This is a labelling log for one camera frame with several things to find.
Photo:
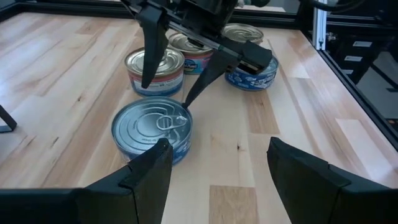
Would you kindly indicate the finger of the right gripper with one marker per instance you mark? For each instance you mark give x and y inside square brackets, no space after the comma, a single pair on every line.
[211,71]
[154,46]

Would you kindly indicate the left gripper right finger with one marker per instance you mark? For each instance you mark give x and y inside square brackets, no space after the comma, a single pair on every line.
[326,199]

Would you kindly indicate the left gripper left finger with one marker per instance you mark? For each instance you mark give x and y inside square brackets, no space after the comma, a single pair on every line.
[109,205]

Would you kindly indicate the blue albacore tuna can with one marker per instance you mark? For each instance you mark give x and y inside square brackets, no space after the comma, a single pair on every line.
[252,81]
[146,124]

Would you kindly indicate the gold-lid pink salmon can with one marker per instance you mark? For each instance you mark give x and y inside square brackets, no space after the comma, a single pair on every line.
[174,77]
[196,62]
[241,32]

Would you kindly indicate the black cabinet with labels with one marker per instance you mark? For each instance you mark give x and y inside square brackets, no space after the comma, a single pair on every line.
[373,43]

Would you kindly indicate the aluminium frame post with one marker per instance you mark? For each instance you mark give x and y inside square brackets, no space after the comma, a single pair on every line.
[319,25]

